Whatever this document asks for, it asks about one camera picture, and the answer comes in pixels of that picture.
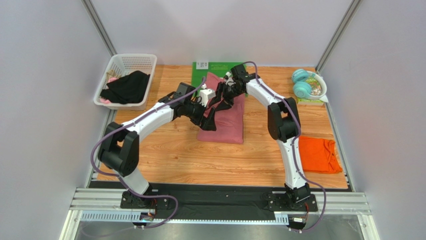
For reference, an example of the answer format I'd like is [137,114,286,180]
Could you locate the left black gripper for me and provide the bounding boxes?
[184,97,217,131]

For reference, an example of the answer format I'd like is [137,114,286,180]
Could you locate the pink t shirt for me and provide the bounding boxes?
[196,71,247,145]

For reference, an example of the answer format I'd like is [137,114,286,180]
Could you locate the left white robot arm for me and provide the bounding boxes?
[95,82,217,199]

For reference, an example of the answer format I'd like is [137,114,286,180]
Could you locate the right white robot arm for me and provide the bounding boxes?
[211,64,311,210]

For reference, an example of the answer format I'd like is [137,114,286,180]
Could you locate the green cutting mat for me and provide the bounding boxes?
[191,61,242,87]

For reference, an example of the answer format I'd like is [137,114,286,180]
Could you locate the teal headphones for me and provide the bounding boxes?
[291,68,328,103]

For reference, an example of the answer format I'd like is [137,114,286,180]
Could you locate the black garment in basket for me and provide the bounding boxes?
[106,70,151,105]

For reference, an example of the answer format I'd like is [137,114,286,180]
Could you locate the white plastic basket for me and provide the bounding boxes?
[93,53,158,111]

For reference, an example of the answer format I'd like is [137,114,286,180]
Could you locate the green picture book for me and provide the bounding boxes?
[293,76,324,106]

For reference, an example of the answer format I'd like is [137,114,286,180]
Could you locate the folded orange t shirt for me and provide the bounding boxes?
[298,136,343,174]

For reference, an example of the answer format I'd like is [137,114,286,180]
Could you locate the pink item in basket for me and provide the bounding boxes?
[99,77,118,104]

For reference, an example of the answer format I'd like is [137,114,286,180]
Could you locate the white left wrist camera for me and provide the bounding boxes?
[199,88,216,107]

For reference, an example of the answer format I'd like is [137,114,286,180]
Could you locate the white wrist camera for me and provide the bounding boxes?
[223,71,235,86]
[199,88,216,107]

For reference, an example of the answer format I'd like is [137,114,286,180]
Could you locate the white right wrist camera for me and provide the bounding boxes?
[223,71,235,86]

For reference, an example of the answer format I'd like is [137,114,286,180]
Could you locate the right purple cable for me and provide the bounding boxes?
[242,60,328,233]

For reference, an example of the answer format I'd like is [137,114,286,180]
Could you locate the purple cable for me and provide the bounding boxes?
[242,60,328,233]
[90,75,208,231]

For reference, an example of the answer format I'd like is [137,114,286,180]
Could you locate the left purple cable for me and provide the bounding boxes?
[90,75,208,231]

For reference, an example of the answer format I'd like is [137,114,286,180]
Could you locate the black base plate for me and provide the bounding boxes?
[120,183,319,221]

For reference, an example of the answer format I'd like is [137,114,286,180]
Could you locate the aluminium frame rail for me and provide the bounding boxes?
[69,188,372,225]

